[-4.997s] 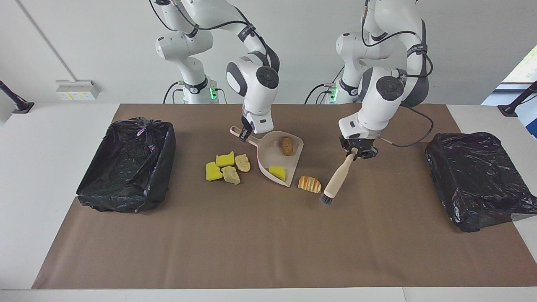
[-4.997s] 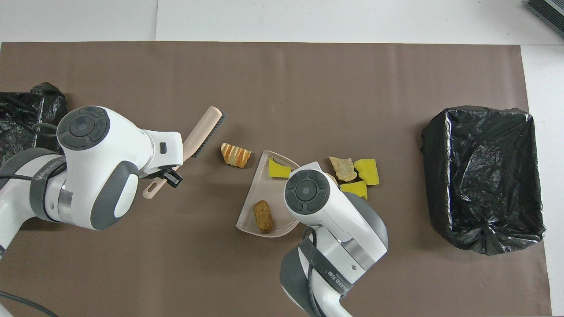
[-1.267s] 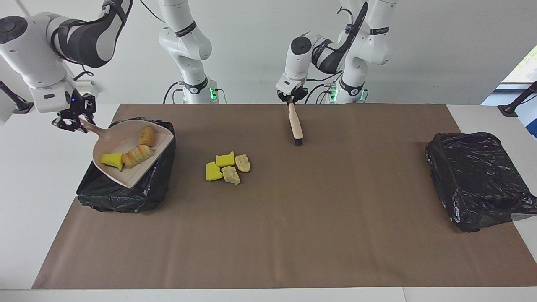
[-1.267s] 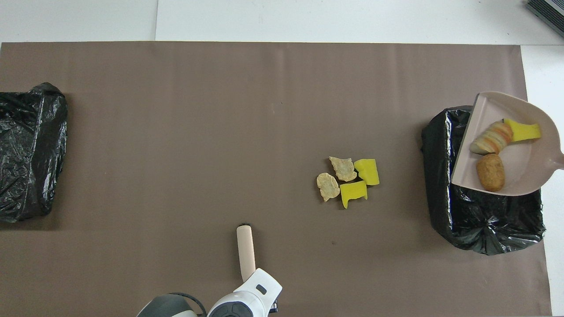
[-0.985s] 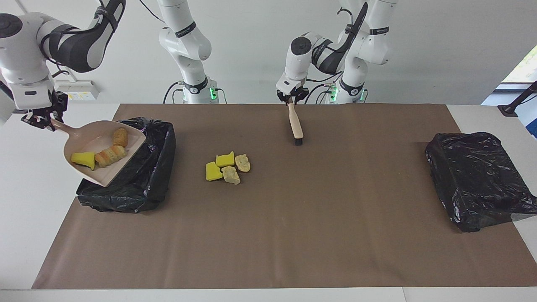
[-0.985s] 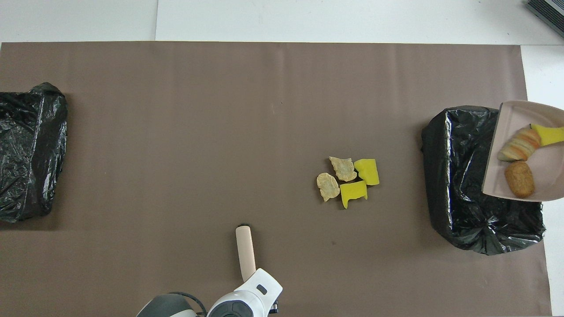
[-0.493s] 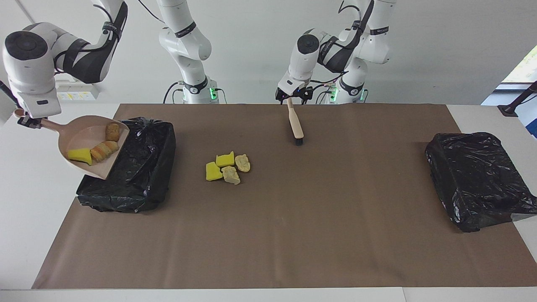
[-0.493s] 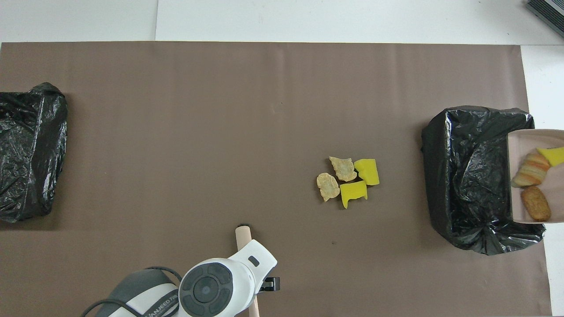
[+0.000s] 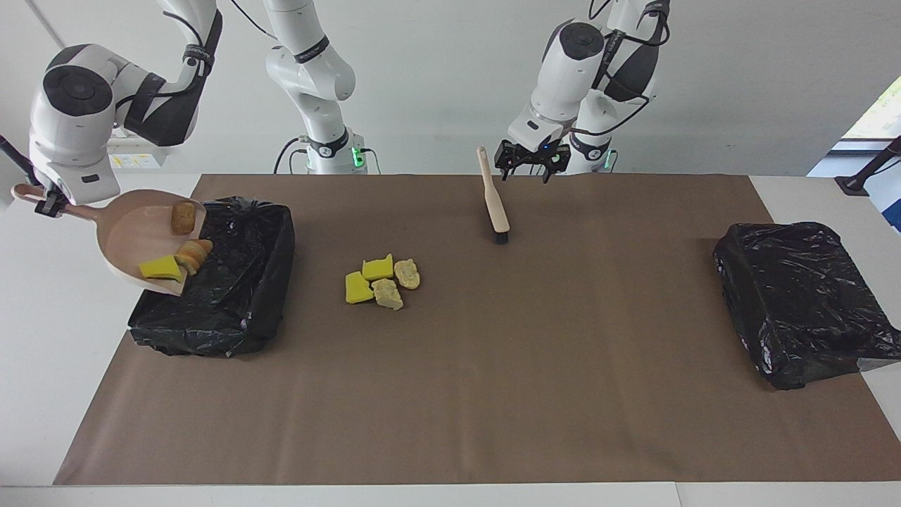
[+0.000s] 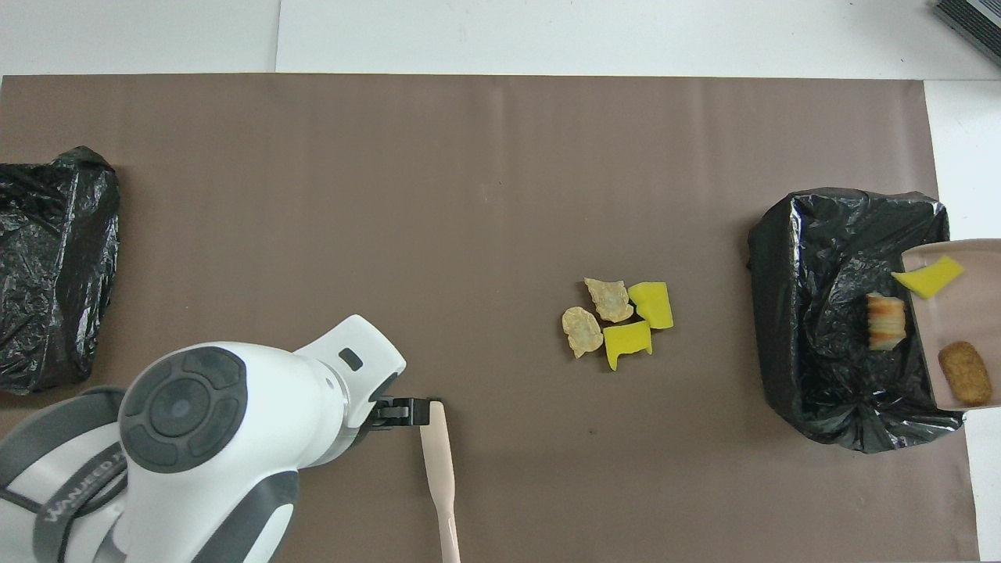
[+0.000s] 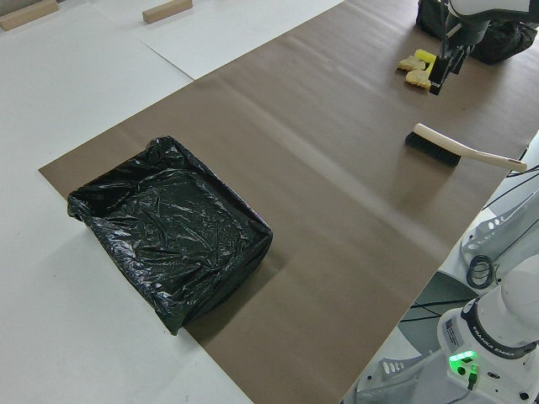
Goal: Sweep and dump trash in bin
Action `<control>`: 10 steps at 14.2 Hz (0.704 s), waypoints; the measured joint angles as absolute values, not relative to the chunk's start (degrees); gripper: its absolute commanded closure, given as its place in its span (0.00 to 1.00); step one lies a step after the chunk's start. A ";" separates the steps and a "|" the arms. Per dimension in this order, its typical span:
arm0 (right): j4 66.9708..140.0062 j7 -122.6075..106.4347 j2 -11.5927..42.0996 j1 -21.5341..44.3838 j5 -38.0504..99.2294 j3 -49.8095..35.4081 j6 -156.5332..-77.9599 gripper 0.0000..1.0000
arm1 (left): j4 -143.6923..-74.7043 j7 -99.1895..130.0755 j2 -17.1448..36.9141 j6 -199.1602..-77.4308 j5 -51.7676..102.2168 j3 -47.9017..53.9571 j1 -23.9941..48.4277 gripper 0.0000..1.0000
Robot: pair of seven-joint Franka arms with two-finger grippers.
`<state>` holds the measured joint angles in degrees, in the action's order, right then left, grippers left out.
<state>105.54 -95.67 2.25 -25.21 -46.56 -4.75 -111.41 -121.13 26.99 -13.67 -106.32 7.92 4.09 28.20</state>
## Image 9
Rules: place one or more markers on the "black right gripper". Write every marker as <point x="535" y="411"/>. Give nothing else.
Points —
<point x="51" y="204"/>

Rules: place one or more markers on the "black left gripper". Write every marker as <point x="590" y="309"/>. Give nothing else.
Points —
<point x="531" y="157"/>

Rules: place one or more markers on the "beige hand brush black bristles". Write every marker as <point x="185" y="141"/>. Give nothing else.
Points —
<point x="495" y="204"/>

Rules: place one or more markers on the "pink plastic dustpan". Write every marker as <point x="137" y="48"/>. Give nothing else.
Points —
<point x="134" y="232"/>

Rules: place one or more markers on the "yellow sponge wedge green backing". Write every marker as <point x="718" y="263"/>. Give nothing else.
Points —
<point x="162" y="268"/>

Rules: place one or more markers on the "brown bread roll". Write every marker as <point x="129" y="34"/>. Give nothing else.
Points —
<point x="183" y="217"/>

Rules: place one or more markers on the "striped croissant bread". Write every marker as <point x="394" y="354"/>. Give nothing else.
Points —
<point x="194" y="255"/>

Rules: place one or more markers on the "beige trash lump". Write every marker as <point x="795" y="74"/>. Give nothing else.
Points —
<point x="387" y="294"/>
<point x="407" y="274"/>

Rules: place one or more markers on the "notched yellow sponge piece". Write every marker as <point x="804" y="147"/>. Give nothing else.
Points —
<point x="378" y="268"/>

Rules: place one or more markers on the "square yellow sponge piece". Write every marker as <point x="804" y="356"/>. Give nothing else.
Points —
<point x="357" y="289"/>

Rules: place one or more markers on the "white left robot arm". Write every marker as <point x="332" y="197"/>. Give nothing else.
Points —
<point x="570" y="63"/>

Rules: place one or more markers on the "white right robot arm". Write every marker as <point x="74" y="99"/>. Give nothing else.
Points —
<point x="70" y="120"/>

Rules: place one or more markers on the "open bin with black bag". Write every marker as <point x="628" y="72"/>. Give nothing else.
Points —
<point x="232" y="303"/>

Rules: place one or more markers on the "flat-topped bin with black bag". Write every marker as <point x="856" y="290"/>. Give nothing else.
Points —
<point x="795" y="303"/>

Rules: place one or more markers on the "brown table mat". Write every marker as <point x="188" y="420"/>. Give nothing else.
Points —
<point x="450" y="451"/>

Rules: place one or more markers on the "bright window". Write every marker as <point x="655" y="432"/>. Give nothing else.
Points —
<point x="883" y="116"/>

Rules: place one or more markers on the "black camera stand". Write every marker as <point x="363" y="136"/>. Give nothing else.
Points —
<point x="855" y="184"/>
<point x="8" y="149"/>

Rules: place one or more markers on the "white wall outlet box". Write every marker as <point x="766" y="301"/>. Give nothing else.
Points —
<point x="139" y="160"/>

